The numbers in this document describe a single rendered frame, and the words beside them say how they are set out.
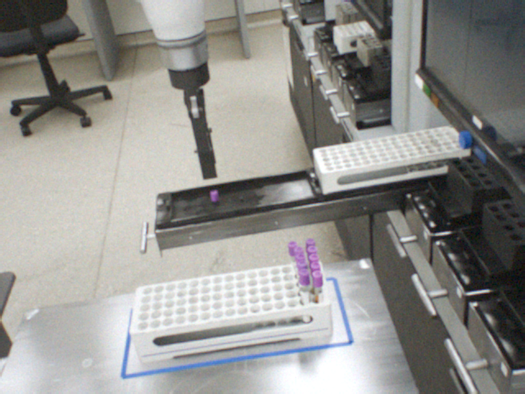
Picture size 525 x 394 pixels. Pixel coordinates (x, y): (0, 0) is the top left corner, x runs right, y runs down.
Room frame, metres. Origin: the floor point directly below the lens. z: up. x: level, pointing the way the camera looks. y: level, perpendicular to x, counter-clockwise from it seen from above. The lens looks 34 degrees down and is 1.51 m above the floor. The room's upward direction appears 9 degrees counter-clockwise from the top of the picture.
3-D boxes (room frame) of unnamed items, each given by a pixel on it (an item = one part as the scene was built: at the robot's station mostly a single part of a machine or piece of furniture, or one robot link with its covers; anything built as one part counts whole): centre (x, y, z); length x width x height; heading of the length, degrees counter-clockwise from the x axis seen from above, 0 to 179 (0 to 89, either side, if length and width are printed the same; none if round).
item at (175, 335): (0.67, 0.06, 0.85); 0.30 x 0.10 x 0.06; 89
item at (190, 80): (1.06, 0.08, 1.06); 0.08 x 0.07 x 0.09; 1
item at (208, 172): (1.03, 0.08, 0.91); 0.03 x 0.01 x 0.07; 91
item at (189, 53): (1.06, 0.08, 1.14); 0.09 x 0.09 x 0.06
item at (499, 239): (0.74, -0.39, 0.85); 0.12 x 0.02 x 0.06; 0
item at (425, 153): (1.04, -0.29, 0.83); 0.30 x 0.10 x 0.06; 91
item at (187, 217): (1.04, -0.11, 0.78); 0.73 x 0.14 x 0.09; 91
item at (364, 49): (1.60, -0.37, 0.85); 0.12 x 0.02 x 0.06; 2
